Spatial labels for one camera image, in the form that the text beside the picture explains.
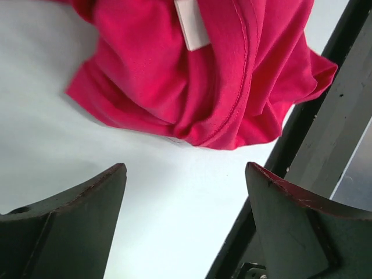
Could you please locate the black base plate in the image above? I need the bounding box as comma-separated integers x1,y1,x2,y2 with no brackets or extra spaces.
207,1,371,278

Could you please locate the pink t shirt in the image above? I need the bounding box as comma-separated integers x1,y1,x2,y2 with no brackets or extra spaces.
67,1,337,150

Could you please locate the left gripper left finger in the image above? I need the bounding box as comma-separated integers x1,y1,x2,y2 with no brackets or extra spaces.
1,163,127,278

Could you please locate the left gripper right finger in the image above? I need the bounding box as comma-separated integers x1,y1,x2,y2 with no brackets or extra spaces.
245,162,371,278

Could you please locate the aluminium frame rail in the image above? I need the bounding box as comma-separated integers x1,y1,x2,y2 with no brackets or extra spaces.
285,20,371,198

